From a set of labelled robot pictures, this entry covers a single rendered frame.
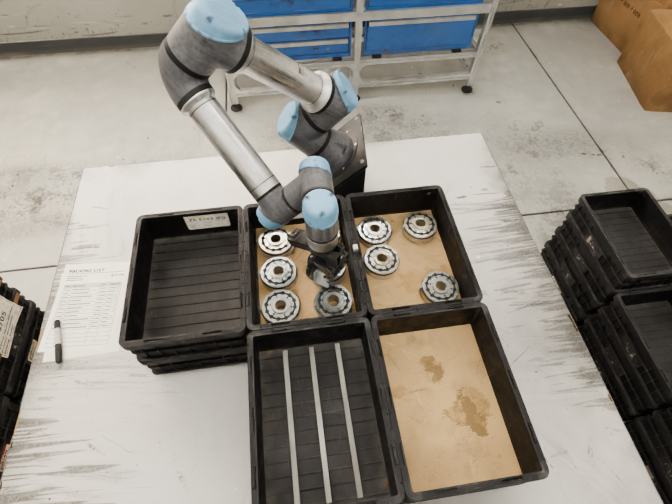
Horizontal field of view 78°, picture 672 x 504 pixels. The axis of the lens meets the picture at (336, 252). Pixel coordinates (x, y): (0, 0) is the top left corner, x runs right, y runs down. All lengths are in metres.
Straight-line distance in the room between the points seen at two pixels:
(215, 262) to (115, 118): 2.17
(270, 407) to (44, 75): 3.33
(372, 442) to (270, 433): 0.24
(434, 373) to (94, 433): 0.89
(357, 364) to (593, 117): 2.79
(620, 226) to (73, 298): 2.07
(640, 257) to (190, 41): 1.77
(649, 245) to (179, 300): 1.80
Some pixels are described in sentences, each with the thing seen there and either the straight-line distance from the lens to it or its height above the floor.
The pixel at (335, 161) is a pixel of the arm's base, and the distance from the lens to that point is 1.37.
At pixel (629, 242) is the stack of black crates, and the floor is 0.49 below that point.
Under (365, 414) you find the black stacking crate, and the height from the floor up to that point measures 0.83.
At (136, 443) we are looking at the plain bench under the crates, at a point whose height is 0.70.
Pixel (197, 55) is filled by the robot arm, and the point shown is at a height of 1.37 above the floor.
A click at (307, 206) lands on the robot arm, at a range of 0.87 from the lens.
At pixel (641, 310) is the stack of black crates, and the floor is 0.38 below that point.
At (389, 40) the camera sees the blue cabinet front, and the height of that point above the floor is 0.41.
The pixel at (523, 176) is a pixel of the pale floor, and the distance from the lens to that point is 2.86.
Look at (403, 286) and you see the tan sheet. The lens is 1.21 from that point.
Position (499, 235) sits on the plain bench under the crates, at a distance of 1.56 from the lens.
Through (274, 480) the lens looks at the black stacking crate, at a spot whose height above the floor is 0.83.
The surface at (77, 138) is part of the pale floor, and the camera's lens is 3.27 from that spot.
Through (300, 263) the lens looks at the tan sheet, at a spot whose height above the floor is 0.83.
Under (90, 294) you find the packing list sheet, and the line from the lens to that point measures 1.52.
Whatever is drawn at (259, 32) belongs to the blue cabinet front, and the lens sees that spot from 2.84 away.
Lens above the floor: 1.88
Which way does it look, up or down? 56 degrees down
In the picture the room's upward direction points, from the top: 1 degrees clockwise
